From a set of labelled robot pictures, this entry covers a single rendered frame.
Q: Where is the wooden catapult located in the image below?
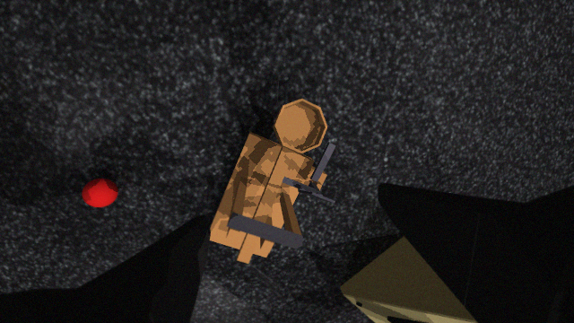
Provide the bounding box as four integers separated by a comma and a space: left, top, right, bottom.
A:
210, 99, 336, 264

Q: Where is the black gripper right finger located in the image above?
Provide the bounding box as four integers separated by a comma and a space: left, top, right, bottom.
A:
378, 183, 574, 323

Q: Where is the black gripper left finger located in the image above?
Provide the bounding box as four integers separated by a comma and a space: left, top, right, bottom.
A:
0, 214, 211, 323

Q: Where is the red ball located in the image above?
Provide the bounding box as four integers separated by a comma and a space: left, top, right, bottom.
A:
82, 178, 117, 207

